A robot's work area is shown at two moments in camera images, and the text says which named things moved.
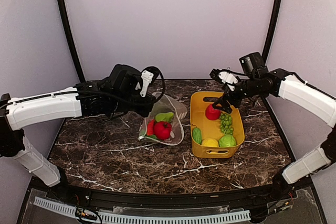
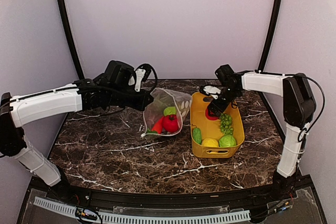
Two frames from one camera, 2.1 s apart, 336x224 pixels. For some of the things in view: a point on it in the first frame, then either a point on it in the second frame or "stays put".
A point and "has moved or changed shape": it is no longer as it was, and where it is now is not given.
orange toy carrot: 150,125 → 158,126
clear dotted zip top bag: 164,124 has moved or changed shape
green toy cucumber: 197,134 stays put
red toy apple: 162,130 → 170,123
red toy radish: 211,113 stays put
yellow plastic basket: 199,100 stays put
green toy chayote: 164,117 → 168,110
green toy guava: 227,140 stays put
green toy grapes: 226,124 stays put
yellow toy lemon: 210,142 stays put
